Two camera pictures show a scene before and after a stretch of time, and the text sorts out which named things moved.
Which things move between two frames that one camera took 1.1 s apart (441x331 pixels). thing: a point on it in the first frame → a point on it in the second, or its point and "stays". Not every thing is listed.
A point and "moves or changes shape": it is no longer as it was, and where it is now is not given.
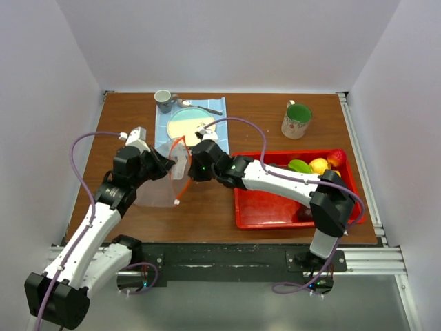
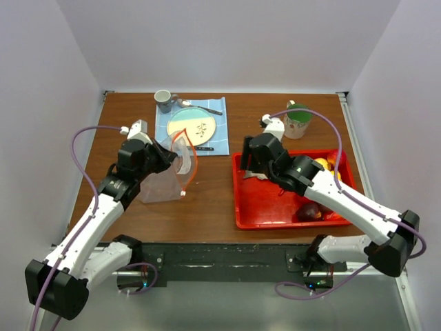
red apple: [335, 156] stays
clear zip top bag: [167, 189] moves or changes shape
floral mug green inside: [296, 120] stays
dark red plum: [304, 214] stays
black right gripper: [195, 172] → [245, 158]
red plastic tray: [257, 209] stays
